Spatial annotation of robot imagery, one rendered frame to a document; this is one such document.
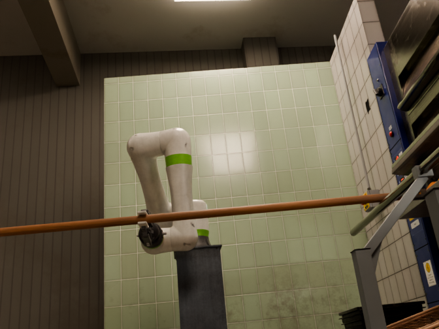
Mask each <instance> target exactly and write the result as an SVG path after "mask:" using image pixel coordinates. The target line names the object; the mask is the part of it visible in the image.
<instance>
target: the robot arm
mask: <svg viewBox="0 0 439 329"><path fill-rule="evenodd" d="M127 152H128V154H129V156H130V158H131V160H132V162H133V165H134V167H135V170H136V171H137V175H138V178H139V180H140V184H141V187H142V191H143V194H144V199H145V203H146V209H145V210H140V211H138V212H137V213H138V215H151V214H159V213H172V212H186V211H194V210H207V205H206V202H204V201H203V200H193V195H192V173H193V166H192V156H191V138H190V136H189V134H188V133H187V131H185V130H184V129H181V128H178V127H177V128H172V129H167V130H164V131H158V132H152V133H138V134H134V135H133V136H132V137H131V138H130V139H129V140H128V142H127ZM160 156H165V163H166V168H165V169H166V172H167V177H168V181H169V189H170V193H171V203H170V202H169V201H168V199H167V196H166V194H165V190H164V188H163V184H162V181H161V176H160V173H159V168H158V164H157V158H158V157H160ZM138 225H139V227H140V229H139V232H138V235H137V237H139V239H140V242H141V246H142V248H143V250H144V251H145V252H147V253H148V254H151V255H157V254H160V253H167V252H172V251H190V250H192V249H193V248H194V247H195V246H203V245H211V244H210V241H209V237H208V235H209V225H208V218H203V219H189V220H181V221H167V222H160V223H147V222H146V221H141V222H138Z"/></svg>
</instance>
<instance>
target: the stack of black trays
mask: <svg viewBox="0 0 439 329"><path fill-rule="evenodd" d="M422 304H425V301H417V302H404V303H396V304H383V305H382V307H383V313H384V317H385V322H386V326H388V325H390V324H391V323H392V324H393V323H395V322H397V321H400V320H402V319H404V318H407V317H410V316H412V315H415V314H417V313H420V312H422V311H423V308H426V307H423V306H422ZM339 316H342V318H340V319H342V322H343V324H342V325H344V326H345V329H366V325H365V319H364V315H363V309H362V307H355V308H353V309H349V310H347V311H343V312H341V313H339Z"/></svg>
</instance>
